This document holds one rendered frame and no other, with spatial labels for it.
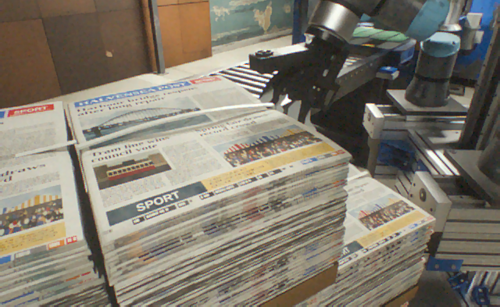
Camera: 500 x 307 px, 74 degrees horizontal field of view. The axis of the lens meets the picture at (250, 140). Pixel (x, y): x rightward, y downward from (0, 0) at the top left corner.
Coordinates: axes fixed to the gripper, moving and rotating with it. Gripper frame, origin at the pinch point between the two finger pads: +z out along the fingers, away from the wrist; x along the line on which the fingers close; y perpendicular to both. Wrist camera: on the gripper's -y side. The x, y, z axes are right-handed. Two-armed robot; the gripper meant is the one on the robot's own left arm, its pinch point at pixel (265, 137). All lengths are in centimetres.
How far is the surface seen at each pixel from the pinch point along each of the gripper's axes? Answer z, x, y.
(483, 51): -136, 153, 358
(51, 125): 9.5, 7.1, -30.7
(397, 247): 7.6, -18.3, 24.5
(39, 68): 84, 354, -11
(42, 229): 10.1, -16.3, -31.8
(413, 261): 10.6, -18.3, 34.6
